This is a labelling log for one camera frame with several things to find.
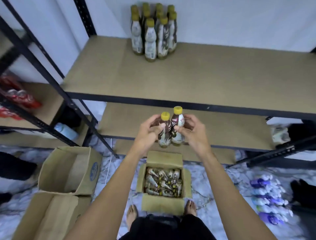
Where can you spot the person's right hand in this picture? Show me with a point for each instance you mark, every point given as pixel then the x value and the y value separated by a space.
pixel 195 138

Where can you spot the person's left hand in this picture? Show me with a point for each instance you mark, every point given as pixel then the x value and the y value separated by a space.
pixel 145 134

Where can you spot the person's right thumb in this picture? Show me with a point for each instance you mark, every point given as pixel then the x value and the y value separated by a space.
pixel 180 131

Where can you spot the person's left thumb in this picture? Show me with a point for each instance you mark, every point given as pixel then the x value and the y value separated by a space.
pixel 159 127

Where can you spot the brown yellow-capped drink bottle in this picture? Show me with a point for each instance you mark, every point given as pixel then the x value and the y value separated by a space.
pixel 165 137
pixel 177 118

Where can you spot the person's right forearm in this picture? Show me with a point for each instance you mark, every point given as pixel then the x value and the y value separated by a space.
pixel 232 197

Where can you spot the person's left forearm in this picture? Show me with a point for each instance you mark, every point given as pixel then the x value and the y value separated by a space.
pixel 111 195

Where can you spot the black metal shelf rack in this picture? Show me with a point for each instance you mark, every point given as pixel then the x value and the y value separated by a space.
pixel 172 104

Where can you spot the tan shelf board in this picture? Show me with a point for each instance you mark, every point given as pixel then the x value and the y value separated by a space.
pixel 187 74
pixel 227 128

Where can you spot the pile of boxed drink bottles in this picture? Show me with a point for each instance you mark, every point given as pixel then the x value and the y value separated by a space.
pixel 163 183

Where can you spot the small cardboard box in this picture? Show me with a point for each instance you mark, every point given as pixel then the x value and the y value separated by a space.
pixel 161 204

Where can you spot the person's right foot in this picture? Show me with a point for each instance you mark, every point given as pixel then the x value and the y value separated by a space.
pixel 190 208

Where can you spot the person's foot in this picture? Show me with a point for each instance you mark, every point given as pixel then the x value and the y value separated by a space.
pixel 131 215
pixel 190 208

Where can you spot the empty cardboard box blue print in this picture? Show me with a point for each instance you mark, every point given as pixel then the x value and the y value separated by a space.
pixel 85 170

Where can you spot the group of standing drink bottles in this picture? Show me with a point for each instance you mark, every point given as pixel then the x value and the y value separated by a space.
pixel 150 37

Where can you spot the person's left foot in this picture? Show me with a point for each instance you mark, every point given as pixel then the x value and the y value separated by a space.
pixel 131 215

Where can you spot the pale blue plastic bottle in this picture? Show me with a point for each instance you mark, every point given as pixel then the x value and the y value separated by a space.
pixel 66 131

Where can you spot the person's black shorts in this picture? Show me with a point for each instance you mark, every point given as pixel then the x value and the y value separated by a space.
pixel 167 228

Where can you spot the white printed packet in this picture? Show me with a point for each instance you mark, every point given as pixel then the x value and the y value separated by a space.
pixel 280 135

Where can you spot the group of purple detergent bottles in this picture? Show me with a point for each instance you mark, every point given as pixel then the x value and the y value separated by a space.
pixel 270 200

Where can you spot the black dark object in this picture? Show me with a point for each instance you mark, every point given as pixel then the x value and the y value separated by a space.
pixel 302 131

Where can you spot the black metal side rack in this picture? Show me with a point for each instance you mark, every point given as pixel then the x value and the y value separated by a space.
pixel 37 120

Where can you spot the large open cardboard box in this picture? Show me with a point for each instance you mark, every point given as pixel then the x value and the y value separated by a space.
pixel 59 217

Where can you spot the black bag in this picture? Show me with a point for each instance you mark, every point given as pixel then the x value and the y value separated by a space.
pixel 303 195

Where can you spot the pack of red drink bottles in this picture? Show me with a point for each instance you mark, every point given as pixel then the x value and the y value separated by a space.
pixel 19 95

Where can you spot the black cloth bundle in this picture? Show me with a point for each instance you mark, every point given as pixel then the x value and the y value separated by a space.
pixel 14 165

